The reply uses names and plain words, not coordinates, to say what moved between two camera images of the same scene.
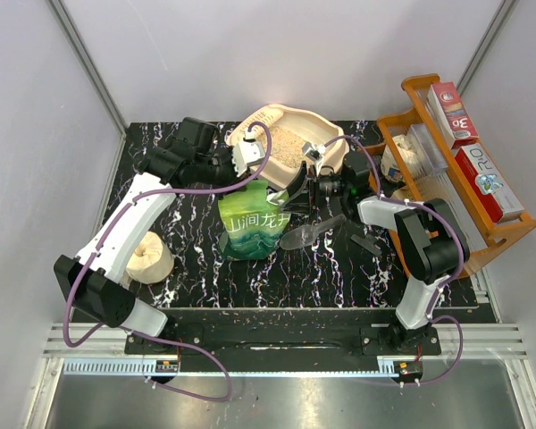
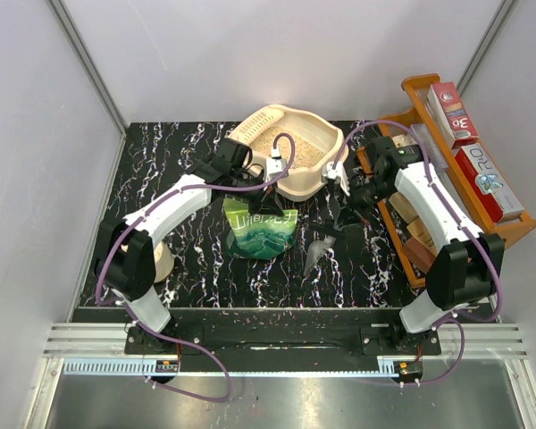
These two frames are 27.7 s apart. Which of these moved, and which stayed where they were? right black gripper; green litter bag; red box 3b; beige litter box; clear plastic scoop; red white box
Moved: clear plastic scoop; right black gripper; green litter bag
Stayed: red box 3b; beige litter box; red white box
